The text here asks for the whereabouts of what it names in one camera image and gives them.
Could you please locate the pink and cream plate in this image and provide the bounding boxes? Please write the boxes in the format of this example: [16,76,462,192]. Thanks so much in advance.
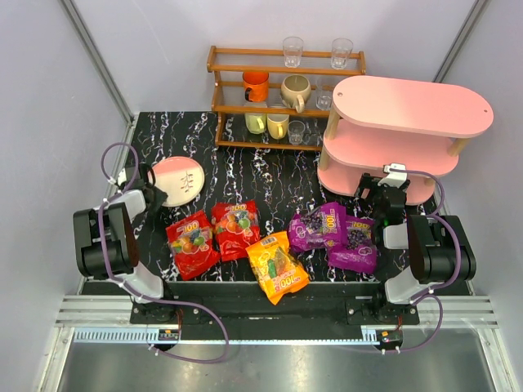
[152,156,205,207]

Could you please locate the red candy bag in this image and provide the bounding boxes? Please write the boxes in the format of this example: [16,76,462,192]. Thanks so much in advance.
[212,200,261,262]
[166,210,221,281]

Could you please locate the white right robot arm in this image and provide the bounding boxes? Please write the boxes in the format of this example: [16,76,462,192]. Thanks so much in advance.
[355,167,477,305]

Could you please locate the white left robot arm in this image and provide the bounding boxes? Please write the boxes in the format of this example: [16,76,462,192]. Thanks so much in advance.
[73,163,167,304]

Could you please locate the purple candy bag lower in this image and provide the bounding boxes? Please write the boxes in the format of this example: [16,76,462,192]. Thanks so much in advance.
[328,216,377,274]

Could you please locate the purple candy bag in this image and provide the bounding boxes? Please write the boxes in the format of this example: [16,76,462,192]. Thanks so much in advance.
[328,216,377,274]
[287,202,347,252]

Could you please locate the purple candy bag upper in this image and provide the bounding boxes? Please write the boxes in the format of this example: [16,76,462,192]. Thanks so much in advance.
[287,202,347,252]

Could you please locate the pink three-tier shelf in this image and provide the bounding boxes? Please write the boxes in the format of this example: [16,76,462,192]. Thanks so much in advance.
[317,75,494,205]

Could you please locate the clear glass bottom shelf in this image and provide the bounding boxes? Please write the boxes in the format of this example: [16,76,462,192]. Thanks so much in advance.
[288,120,306,145]

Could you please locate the clear glass shelf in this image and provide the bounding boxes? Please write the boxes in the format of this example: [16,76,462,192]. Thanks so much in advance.
[315,83,333,111]
[288,120,306,145]

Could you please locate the clear glass middle shelf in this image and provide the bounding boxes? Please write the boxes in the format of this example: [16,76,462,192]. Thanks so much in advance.
[315,83,333,111]

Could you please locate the orange candy bag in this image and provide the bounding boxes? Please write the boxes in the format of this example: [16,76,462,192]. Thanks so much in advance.
[247,231,310,305]

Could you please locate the cream yellow mug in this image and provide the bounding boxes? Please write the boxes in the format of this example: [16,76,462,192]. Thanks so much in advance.
[266,114,289,140]

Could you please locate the beige round mug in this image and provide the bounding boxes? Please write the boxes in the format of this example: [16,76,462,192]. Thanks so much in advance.
[280,74,311,114]

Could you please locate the pale green mug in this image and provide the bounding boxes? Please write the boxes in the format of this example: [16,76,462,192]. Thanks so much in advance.
[244,113,266,135]

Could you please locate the brown wooden cup rack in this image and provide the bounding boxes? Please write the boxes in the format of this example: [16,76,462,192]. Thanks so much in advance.
[207,45,367,151]

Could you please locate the clear glass top right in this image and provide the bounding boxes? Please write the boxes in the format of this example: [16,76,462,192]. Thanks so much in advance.
[331,38,353,69]

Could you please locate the clear glass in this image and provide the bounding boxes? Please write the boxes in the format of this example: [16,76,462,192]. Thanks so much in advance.
[331,38,353,69]
[282,36,304,68]

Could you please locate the orange mug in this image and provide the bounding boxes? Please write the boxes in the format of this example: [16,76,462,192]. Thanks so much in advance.
[243,71,270,102]

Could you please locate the clear glass top left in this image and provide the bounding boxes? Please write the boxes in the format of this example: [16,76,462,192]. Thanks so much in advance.
[282,36,304,68]

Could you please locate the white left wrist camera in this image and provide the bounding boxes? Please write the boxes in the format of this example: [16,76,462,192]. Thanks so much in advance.
[109,167,133,189]

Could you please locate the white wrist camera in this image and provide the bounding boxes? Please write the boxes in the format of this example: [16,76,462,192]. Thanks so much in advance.
[109,167,133,189]
[378,163,408,189]

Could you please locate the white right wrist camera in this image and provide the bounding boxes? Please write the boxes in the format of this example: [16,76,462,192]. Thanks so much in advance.
[378,163,408,189]

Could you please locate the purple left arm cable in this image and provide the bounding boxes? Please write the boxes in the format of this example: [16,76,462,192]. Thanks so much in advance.
[97,142,230,364]

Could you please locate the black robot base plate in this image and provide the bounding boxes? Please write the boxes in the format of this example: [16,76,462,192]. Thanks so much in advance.
[129,280,421,327]

